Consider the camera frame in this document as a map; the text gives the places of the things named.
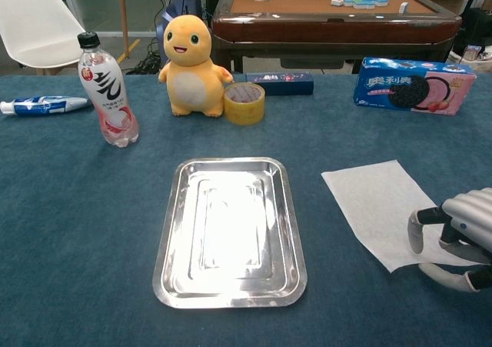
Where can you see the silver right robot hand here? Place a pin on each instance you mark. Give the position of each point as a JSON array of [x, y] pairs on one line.
[[473, 216]]

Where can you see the white cloth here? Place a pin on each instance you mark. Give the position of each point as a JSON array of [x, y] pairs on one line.
[[380, 208]]

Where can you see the shiny metal tray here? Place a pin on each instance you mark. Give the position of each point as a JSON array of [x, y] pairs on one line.
[[230, 227]]

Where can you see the blue pink cookie box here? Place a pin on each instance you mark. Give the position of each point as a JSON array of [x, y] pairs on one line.
[[384, 89]]

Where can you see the upright blue white mahjong tile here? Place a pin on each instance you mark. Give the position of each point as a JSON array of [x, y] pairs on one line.
[[404, 7]]

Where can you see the dark blue narrow box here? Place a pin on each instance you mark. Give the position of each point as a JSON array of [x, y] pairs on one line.
[[288, 85]]

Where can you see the brown mahjong table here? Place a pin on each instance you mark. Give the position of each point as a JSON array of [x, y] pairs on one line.
[[326, 27]]

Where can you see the yellow tape roll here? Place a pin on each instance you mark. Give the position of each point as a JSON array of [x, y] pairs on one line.
[[244, 112]]

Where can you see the flat white mahjong tile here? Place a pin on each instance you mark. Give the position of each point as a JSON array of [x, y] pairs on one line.
[[338, 2]]

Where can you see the yellow plush dinosaur toy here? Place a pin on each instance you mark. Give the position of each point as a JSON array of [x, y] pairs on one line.
[[188, 85]]

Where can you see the clear pink drink bottle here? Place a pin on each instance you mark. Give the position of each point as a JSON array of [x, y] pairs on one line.
[[107, 93]]

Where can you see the blue felt table cloth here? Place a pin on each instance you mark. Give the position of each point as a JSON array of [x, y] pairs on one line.
[[77, 208]]

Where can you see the wooden pole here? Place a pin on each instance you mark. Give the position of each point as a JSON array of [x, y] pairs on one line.
[[123, 12]]

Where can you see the blue white toothpaste tube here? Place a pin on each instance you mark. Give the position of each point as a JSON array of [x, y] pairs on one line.
[[38, 106]]

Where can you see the white chair wooden legs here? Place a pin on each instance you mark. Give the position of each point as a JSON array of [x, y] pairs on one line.
[[34, 16]]

